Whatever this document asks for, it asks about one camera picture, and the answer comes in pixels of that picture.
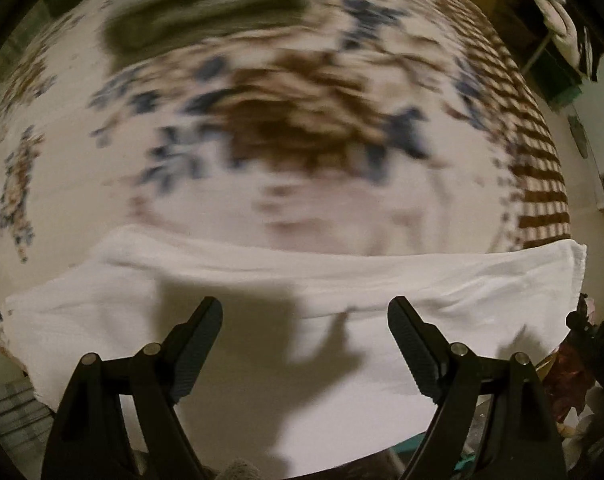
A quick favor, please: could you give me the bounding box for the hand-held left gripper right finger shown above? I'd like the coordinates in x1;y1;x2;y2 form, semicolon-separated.
387;296;568;480

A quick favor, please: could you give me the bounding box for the floral printed blanket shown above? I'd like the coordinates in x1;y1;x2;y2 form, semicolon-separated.
0;0;573;376

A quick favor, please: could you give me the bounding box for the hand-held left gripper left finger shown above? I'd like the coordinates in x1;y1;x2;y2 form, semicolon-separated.
41;296;224;480

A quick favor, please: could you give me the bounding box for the dark red cloth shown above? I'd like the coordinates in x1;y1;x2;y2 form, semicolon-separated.
544;342;595;423

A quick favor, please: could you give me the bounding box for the olive green folded cloth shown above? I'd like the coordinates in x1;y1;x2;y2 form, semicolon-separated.
102;0;315;58

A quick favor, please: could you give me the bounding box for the white towel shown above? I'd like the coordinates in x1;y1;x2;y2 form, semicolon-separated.
4;225;588;478

